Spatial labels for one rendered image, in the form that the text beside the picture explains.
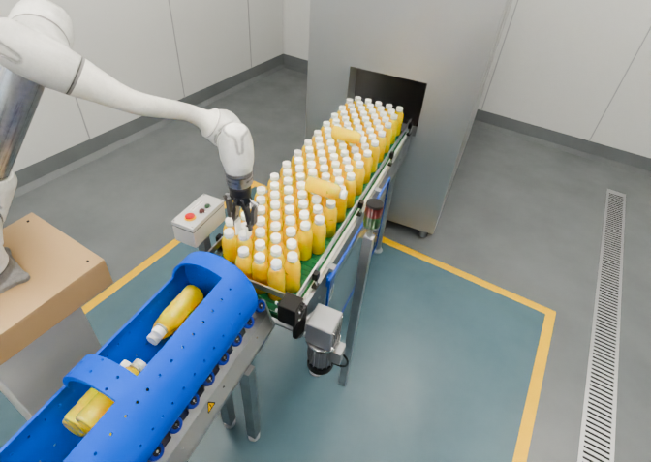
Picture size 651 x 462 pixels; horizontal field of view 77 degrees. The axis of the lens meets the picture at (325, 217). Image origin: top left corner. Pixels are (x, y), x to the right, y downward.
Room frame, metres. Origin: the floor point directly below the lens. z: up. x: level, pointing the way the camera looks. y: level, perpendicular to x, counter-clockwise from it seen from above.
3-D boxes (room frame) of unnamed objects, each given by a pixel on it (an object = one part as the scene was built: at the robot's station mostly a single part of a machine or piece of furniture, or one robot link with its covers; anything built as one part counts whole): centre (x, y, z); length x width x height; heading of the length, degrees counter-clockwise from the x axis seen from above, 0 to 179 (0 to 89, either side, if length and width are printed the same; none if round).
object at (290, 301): (0.90, 0.10, 0.95); 0.10 x 0.07 x 0.10; 69
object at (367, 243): (1.16, -0.17, 0.55); 0.04 x 0.04 x 1.10; 69
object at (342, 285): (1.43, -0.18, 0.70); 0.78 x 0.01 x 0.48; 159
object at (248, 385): (0.84, 0.26, 0.31); 0.06 x 0.06 x 0.63; 69
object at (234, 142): (1.13, 0.30, 1.46); 0.13 x 0.11 x 0.16; 25
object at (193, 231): (1.23, 0.50, 1.05); 0.20 x 0.10 x 0.10; 159
